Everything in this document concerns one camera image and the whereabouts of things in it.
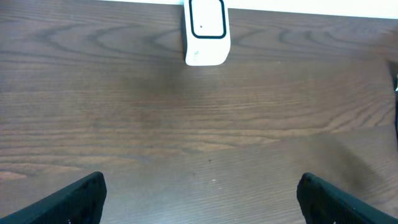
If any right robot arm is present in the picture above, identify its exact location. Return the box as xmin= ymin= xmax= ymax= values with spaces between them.
xmin=388 ymin=61 xmax=398 ymax=134

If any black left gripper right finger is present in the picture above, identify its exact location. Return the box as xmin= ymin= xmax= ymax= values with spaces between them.
xmin=297 ymin=172 xmax=397 ymax=224

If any white barcode scanner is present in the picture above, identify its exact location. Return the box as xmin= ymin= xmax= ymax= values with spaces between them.
xmin=183 ymin=0 xmax=231 ymax=67

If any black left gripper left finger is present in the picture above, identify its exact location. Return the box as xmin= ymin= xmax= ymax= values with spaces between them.
xmin=1 ymin=172 xmax=107 ymax=224

